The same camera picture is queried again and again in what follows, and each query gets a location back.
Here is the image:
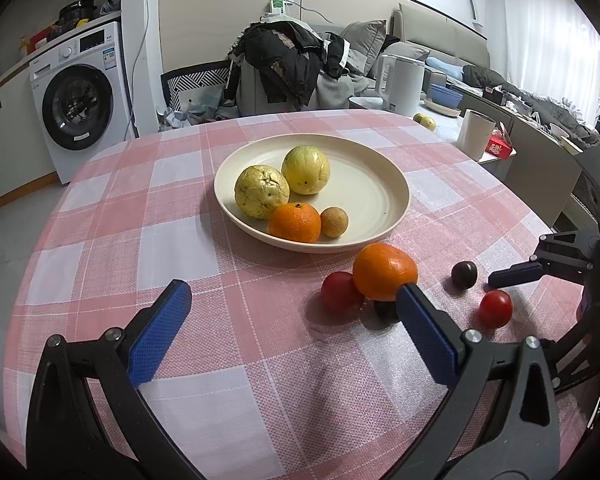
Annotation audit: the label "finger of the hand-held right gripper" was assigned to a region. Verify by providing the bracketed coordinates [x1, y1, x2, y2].
[547, 317, 600, 396]
[489, 230, 600, 288]

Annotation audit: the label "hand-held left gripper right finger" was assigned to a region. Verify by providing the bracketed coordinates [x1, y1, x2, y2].
[385, 282, 563, 480]

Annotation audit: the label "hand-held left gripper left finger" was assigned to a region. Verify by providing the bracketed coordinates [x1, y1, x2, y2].
[26, 279, 206, 480]

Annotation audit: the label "red cherry tomato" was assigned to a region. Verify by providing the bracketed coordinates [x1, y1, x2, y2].
[321, 271, 366, 313]
[478, 290, 513, 329]

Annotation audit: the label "dark purple grape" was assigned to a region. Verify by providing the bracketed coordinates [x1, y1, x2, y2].
[451, 260, 478, 289]
[372, 300, 401, 320]

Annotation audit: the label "orange mandarin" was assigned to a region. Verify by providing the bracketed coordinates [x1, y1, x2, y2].
[352, 242, 419, 302]
[268, 202, 323, 244]

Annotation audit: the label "brown longan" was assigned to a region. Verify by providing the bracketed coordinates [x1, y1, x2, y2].
[320, 207, 350, 237]

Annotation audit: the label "wrinkled yellow passion fruit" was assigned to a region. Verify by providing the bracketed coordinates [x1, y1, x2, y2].
[234, 165, 291, 220]

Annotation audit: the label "smooth yellow passion fruit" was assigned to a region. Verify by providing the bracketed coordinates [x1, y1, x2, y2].
[281, 145, 331, 196]

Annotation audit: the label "grey chair back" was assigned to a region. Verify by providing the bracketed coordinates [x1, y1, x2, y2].
[497, 120, 583, 228]

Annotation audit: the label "grey chair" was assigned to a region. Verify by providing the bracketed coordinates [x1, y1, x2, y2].
[235, 60, 321, 116]
[497, 120, 583, 228]

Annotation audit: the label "pink checked tablecloth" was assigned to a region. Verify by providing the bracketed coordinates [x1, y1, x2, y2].
[0, 109, 600, 480]

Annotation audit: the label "red tissue box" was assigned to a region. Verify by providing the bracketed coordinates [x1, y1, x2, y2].
[485, 132, 516, 158]

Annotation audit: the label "cream cup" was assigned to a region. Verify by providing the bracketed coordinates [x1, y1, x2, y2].
[456, 109, 496, 161]

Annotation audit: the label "white side table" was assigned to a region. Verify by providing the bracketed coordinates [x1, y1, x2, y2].
[350, 95, 516, 166]

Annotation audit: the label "dark blanket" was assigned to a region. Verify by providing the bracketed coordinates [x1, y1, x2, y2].
[462, 65, 600, 146]

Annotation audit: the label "white curtain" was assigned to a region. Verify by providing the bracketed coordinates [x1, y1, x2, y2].
[500, 0, 600, 126]

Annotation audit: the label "small cream plate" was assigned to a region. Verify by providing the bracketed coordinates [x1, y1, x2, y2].
[424, 99, 463, 117]

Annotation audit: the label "blue bowls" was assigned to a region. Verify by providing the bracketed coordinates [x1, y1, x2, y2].
[430, 84, 465, 106]

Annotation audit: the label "light blue pillow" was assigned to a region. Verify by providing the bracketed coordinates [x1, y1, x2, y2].
[425, 56, 466, 78]

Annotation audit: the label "white kettle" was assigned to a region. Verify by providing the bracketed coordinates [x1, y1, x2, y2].
[375, 54, 426, 118]

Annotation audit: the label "white plastic bags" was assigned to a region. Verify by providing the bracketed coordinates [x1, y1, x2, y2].
[157, 87, 236, 131]

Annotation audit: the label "white lower kitchen cabinet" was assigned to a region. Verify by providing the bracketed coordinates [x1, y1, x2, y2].
[0, 67, 61, 211]

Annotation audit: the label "beige sofa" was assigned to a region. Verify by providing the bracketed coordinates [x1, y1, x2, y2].
[390, 2, 491, 81]

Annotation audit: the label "white washing machine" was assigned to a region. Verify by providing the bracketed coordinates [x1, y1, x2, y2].
[28, 21, 136, 184]

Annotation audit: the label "light grey pillow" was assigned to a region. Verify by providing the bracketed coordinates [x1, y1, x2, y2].
[380, 42, 431, 63]

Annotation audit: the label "geometric patterned chair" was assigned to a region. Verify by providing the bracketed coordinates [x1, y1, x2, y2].
[160, 62, 231, 121]

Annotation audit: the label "dark grey pillow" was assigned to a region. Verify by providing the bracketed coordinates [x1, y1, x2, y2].
[340, 20, 388, 73]

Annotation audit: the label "pile of black jackets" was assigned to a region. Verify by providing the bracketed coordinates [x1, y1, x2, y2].
[227, 20, 351, 111]

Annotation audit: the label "black cooker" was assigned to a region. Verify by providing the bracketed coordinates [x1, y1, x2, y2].
[59, 0, 97, 28]

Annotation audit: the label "blue cable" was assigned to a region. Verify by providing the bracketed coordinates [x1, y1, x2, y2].
[130, 0, 396, 126]

